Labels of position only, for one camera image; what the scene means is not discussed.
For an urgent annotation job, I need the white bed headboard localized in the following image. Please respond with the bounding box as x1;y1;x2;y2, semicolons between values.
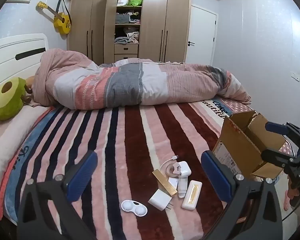
0;33;49;91

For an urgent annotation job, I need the white folding plug charger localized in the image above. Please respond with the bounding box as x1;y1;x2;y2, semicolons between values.
173;161;189;178

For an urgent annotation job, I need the white cosmetic tube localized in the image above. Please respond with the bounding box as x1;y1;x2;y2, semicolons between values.
178;176;189;199

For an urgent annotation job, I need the white charging cable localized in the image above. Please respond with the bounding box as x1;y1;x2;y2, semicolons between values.
159;155;180;174

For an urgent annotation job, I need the green avocado plush toy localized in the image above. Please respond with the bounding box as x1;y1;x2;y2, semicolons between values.
0;77;32;129

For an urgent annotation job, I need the brown cardboard box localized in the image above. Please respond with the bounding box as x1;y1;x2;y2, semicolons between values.
212;110;287;179

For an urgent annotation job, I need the pink slipper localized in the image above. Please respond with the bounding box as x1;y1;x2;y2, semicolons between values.
283;189;294;211

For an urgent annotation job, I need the white contact lens case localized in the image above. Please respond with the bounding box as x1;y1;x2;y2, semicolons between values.
121;200;148;216

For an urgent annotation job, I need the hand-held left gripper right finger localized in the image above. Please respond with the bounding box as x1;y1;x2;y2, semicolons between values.
201;151;283;240

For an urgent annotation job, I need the wooden wardrobe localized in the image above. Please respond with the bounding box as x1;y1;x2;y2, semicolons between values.
67;0;193;64

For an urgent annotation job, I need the pile of folded clothes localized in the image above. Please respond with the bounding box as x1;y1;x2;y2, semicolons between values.
114;28;140;44

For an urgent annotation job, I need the gold rectangular box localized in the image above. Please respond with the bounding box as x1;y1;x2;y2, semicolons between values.
152;169;178;196

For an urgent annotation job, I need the white square charger adapter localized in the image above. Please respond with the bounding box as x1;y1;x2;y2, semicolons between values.
148;188;174;211

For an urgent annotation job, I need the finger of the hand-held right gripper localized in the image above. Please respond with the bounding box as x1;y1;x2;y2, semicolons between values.
261;148;300;169
265;121;300;146

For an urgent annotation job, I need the white case with gold inlay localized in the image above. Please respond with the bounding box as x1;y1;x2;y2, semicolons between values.
181;180;203;210

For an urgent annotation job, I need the beige tape roll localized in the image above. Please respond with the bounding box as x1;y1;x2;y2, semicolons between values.
163;165;176;179

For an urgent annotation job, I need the pink grey striped quilt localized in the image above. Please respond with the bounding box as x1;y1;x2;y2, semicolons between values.
31;48;252;110

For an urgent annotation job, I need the white door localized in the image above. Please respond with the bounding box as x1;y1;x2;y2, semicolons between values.
186;4;219;66

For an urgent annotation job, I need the grey storage box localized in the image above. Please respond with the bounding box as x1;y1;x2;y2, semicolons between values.
115;13;130;24

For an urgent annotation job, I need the striped plush blanket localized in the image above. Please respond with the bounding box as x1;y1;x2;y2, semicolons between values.
0;102;256;240

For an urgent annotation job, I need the yellow ukulele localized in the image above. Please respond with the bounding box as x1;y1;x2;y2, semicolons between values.
36;0;72;35

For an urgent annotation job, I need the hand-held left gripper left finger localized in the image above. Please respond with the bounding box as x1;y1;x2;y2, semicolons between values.
17;151;98;240

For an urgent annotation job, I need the small white flat box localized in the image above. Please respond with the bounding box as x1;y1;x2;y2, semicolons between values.
168;177;179;191

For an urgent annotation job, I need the long white pillow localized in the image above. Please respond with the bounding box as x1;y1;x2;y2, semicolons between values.
0;105;53;180

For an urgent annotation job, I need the pink dotted bed sheet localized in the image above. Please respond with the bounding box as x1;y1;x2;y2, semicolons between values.
221;98;256;117

